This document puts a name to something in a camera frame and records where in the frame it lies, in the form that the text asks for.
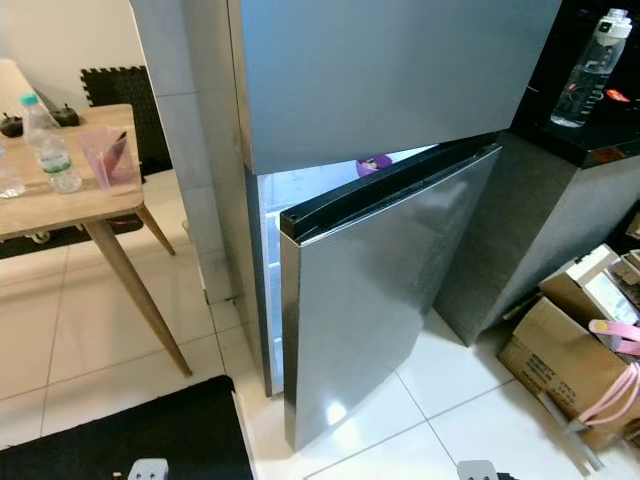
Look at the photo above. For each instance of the green cap water bottle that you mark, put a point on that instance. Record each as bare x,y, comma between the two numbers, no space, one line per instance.
50,145

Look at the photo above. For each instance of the purple bowl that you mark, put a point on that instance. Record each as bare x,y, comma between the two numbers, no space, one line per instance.
373,163

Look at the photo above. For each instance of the black foam puzzle mat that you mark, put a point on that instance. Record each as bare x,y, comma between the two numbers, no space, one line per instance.
125,100

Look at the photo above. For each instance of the black kitchen counter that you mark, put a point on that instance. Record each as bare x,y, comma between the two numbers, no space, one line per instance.
600,140

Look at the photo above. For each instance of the open brown cardboard box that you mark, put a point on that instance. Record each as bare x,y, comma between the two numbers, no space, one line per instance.
555,365

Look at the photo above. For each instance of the light wooden table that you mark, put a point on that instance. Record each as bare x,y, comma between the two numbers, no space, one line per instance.
50,205

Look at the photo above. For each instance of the grey kitchen cabinets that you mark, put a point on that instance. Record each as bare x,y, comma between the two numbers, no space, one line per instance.
520,230

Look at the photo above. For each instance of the clear sports bottle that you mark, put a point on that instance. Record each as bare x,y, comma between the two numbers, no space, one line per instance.
590,70

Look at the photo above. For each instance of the black gym floor mat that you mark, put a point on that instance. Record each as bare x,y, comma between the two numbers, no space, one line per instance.
40,240

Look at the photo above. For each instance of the pink plastic measuring jug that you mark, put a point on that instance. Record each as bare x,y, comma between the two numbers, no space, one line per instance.
95,170

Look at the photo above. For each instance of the black handheld controller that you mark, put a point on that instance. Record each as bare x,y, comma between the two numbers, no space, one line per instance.
60,115

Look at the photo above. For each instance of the brown spatula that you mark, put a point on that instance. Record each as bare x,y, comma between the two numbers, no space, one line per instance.
115,148

